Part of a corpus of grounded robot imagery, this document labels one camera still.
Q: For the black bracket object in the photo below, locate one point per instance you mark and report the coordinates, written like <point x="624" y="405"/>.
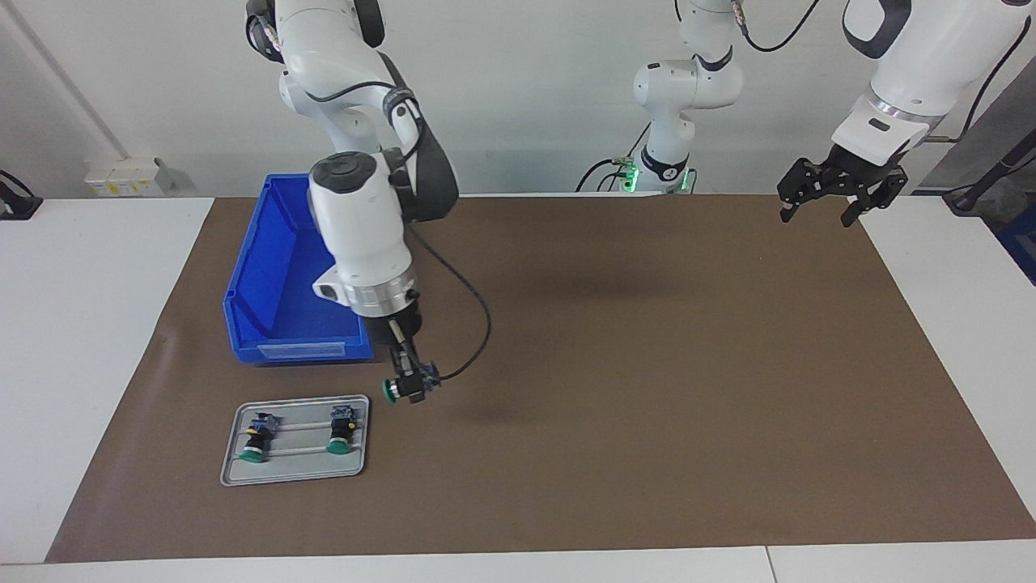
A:
<point x="16" y="206"/>

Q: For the grey metal tray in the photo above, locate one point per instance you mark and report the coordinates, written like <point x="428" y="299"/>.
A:
<point x="299" y="470"/>

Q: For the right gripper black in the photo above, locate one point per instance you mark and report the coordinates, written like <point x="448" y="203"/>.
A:
<point x="380" y="324"/>

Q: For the blue plastic storage bin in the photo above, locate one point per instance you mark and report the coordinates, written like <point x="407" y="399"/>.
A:
<point x="275" y="267"/>

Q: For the black pole stand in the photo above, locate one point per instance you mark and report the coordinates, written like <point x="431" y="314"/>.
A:
<point x="975" y="198"/>

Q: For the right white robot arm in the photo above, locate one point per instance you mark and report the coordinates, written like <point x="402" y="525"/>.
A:
<point x="364" y="227"/>

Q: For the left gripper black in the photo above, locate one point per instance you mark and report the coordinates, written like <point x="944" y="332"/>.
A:
<point x="854" y="174"/>

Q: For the white power strip box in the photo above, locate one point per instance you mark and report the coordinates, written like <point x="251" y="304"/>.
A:
<point x="121" y="182"/>

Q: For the brown table mat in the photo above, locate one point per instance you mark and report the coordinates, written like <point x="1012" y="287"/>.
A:
<point x="647" y="405"/>

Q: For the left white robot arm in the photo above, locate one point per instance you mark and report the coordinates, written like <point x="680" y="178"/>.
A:
<point x="688" y="81"/>

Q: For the blue crate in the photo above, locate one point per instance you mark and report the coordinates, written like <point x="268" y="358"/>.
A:
<point x="1021" y="251"/>

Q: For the green push button switch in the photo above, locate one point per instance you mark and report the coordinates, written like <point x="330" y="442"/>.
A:
<point x="390" y="391"/>
<point x="341" y="433"/>
<point x="257" y="441"/>

